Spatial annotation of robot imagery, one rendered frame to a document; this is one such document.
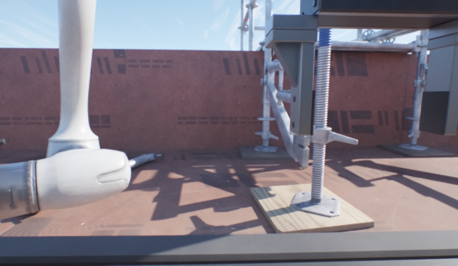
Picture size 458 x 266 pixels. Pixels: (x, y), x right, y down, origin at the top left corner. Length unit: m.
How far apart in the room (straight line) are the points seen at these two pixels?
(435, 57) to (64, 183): 0.53
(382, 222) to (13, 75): 2.19
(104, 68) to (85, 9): 1.27
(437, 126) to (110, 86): 1.72
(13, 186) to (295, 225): 0.64
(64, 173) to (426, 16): 0.52
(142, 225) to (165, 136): 0.99
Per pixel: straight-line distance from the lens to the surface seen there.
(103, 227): 0.83
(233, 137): 1.67
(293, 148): 1.00
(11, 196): 0.51
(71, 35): 0.56
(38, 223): 0.96
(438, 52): 0.30
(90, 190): 0.50
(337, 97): 1.87
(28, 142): 2.12
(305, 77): 0.21
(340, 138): 0.79
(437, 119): 0.29
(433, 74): 0.30
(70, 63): 0.58
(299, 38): 0.21
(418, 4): 0.25
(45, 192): 0.50
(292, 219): 0.77
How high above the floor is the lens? 0.39
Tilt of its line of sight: 7 degrees down
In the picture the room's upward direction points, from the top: straight up
